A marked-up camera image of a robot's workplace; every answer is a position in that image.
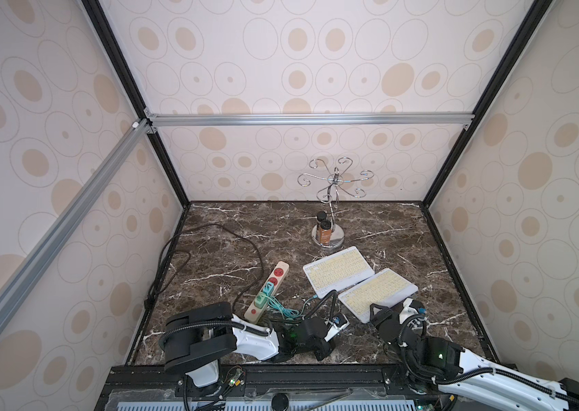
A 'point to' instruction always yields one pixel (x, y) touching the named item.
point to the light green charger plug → (259, 300)
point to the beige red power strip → (253, 313)
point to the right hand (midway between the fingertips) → (377, 311)
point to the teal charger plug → (268, 288)
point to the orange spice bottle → (325, 232)
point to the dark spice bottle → (321, 216)
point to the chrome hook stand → (330, 193)
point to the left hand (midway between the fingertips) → (344, 341)
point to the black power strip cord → (206, 225)
